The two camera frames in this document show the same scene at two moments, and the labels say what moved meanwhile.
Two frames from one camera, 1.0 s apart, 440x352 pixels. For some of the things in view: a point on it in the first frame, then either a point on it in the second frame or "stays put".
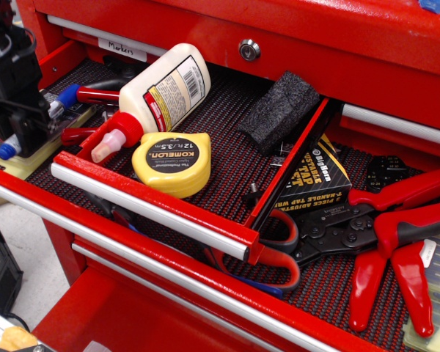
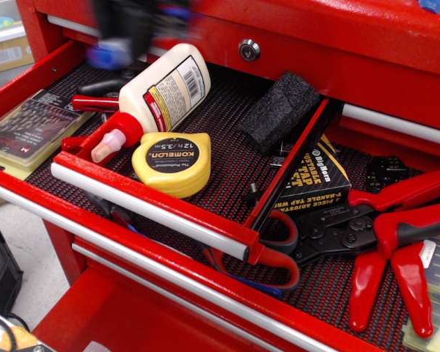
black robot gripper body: x=13 y=98 -> x=143 y=23
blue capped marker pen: x=12 y=144 -> x=111 y=54
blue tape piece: x=438 y=6 stays put
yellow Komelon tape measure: x=175 y=164 stays put
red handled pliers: x=369 y=269 stays put
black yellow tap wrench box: x=319 y=181 stays put
